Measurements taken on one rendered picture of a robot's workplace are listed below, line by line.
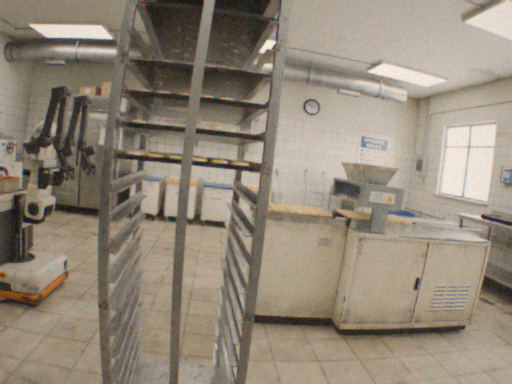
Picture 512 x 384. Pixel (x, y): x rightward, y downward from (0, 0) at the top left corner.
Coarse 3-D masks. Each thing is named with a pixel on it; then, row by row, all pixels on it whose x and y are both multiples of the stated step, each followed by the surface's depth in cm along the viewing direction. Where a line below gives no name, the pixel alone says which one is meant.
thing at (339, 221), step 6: (252, 210) 245; (252, 216) 246; (270, 216) 247; (276, 216) 247; (282, 216) 247; (288, 216) 248; (294, 216) 248; (300, 216) 248; (306, 216) 249; (312, 216) 249; (306, 222) 249; (312, 222) 249; (318, 222) 250; (324, 222) 250; (330, 222) 250; (336, 222) 251; (342, 222) 251; (348, 222) 251
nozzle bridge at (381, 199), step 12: (336, 180) 294; (348, 180) 261; (336, 192) 296; (360, 192) 233; (372, 192) 230; (384, 192) 230; (396, 192) 231; (360, 204) 231; (372, 204) 231; (384, 204) 231; (396, 204) 232; (372, 216) 232; (384, 216) 232; (372, 228) 232; (384, 228) 233
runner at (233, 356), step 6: (222, 294) 162; (222, 300) 156; (222, 306) 149; (222, 312) 143; (222, 318) 137; (228, 330) 127; (228, 336) 122; (228, 342) 118; (228, 348) 114; (234, 348) 113; (228, 354) 110; (234, 354) 110; (234, 360) 106; (234, 366) 103
